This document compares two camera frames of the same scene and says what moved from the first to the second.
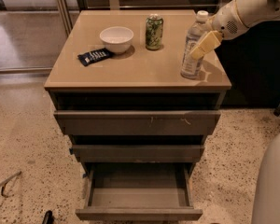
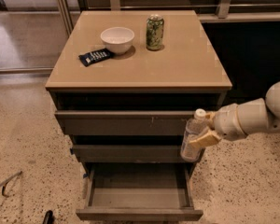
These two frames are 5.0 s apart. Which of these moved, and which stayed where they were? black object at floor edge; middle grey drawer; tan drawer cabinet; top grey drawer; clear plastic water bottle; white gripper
Moved: white gripper; clear plastic water bottle
Stayed: top grey drawer; tan drawer cabinet; black object at floor edge; middle grey drawer
